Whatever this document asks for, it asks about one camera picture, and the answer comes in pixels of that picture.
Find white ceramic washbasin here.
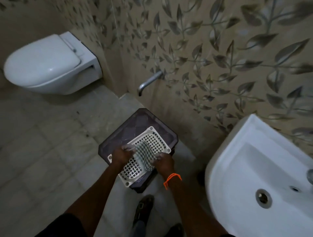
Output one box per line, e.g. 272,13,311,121
205,114,313,237

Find white plastic lattice basket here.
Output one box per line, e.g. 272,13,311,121
108,126,171,188

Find person's right hand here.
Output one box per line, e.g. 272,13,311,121
154,153,174,172

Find person's right forearm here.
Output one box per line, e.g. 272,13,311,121
160,168,229,237

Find checkered cloth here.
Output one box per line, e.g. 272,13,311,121
134,142,157,171

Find metal wall tap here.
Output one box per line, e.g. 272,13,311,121
137,70,164,97

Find white wall-hung toilet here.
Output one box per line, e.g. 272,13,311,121
3,31,103,95

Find orange thread wristband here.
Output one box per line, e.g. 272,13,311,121
163,173,182,190

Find metal basin drain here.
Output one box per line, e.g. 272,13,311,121
255,189,272,209

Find person's left hand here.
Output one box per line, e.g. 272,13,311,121
112,144,136,166

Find dark plastic stool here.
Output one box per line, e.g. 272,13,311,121
98,108,179,194

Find person's dark shoe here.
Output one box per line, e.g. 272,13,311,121
133,195,155,226

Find person's left forearm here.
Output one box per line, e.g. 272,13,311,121
64,161,126,221

